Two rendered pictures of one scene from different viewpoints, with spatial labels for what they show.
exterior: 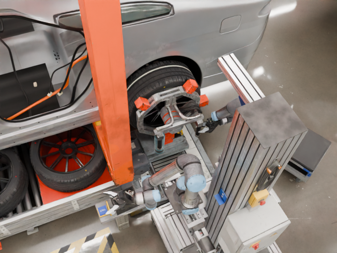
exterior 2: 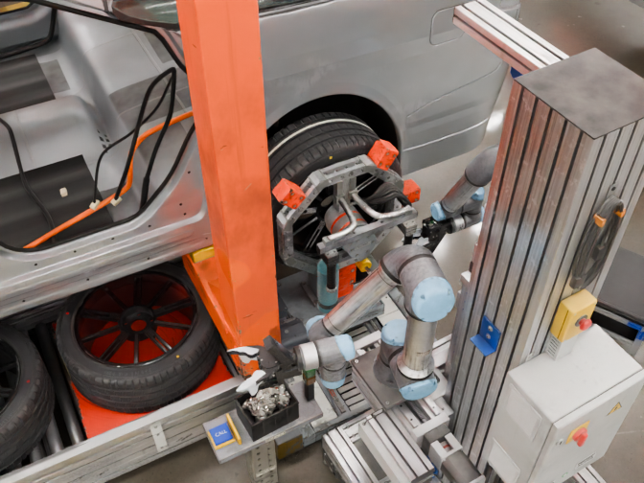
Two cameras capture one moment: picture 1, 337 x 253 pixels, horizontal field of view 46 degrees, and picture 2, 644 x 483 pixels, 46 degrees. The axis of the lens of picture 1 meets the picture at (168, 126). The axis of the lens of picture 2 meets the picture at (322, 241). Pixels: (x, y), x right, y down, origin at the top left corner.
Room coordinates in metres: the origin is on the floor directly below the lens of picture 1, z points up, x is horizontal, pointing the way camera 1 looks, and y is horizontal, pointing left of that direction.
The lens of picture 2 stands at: (-0.27, 0.14, 2.98)
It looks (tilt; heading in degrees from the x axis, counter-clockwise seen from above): 46 degrees down; 359
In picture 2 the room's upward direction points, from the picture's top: straight up
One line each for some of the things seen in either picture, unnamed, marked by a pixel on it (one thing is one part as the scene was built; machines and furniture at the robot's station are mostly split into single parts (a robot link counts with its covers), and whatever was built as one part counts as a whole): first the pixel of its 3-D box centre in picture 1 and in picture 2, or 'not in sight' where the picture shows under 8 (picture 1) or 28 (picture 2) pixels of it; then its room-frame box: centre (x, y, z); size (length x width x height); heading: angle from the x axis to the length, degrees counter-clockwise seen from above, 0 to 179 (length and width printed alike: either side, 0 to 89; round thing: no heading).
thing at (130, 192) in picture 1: (125, 200); (266, 407); (1.23, 0.31, 0.51); 0.20 x 0.14 x 0.13; 120
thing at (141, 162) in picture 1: (134, 155); (274, 330); (1.78, 0.30, 0.26); 0.42 x 0.18 x 0.35; 26
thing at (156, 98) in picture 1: (168, 112); (341, 218); (1.89, 0.01, 0.85); 0.54 x 0.07 x 0.54; 116
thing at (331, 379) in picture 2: (150, 200); (331, 365); (1.00, 0.08, 1.12); 0.11 x 0.08 x 0.11; 15
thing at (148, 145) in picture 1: (159, 130); (321, 276); (2.04, 0.09, 0.32); 0.40 x 0.30 x 0.28; 116
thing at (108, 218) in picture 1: (123, 205); (263, 420); (1.22, 0.33, 0.44); 0.43 x 0.17 x 0.03; 116
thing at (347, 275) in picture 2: (165, 132); (335, 271); (1.92, 0.03, 0.48); 0.16 x 0.12 x 0.17; 26
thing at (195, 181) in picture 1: (191, 191); (419, 334); (1.05, -0.18, 1.19); 0.15 x 0.12 x 0.55; 15
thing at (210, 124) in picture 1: (213, 122); (437, 228); (1.82, -0.37, 0.86); 0.12 x 0.08 x 0.09; 116
